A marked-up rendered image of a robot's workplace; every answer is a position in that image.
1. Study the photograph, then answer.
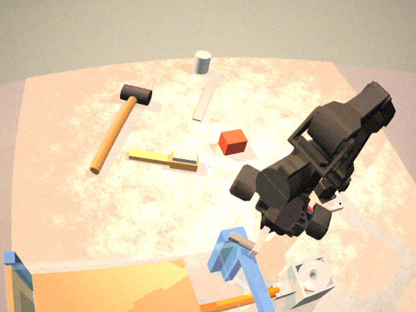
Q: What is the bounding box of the mallet with grey head and wooden handle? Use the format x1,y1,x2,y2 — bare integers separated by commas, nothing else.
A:
90,84,152,175

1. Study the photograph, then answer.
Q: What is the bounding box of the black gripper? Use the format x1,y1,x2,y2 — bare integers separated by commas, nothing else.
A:
229,164,332,241

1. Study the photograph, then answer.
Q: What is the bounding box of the grey cylinder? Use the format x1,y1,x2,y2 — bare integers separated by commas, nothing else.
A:
192,51,212,75

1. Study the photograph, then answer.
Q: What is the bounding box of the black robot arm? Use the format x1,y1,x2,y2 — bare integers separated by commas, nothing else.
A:
255,81,396,238

